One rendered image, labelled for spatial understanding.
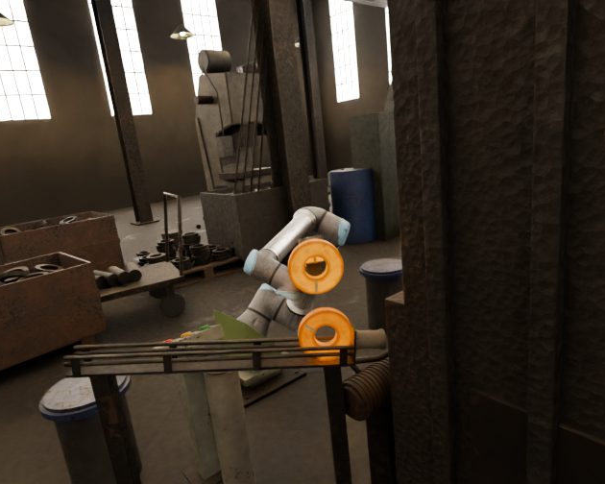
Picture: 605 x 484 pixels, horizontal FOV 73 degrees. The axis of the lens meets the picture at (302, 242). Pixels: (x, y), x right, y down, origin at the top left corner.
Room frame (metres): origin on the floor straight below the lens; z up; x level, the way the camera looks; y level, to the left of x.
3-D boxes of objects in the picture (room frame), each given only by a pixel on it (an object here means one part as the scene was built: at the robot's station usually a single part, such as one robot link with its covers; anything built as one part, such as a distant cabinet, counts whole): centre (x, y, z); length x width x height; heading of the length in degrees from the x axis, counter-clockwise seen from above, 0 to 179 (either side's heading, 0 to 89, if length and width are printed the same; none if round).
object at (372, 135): (5.20, -1.15, 0.75); 0.70 x 0.48 x 1.50; 128
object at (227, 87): (6.95, 0.83, 1.42); 1.43 x 1.22 x 2.85; 43
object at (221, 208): (4.90, 0.39, 0.43); 1.23 x 0.93 x 0.87; 126
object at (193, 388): (1.43, 0.47, 0.31); 0.24 x 0.16 x 0.62; 128
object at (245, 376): (2.10, 0.34, 0.10); 0.32 x 0.32 x 0.04; 37
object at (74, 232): (4.33, 2.60, 0.38); 1.03 x 0.83 x 0.75; 131
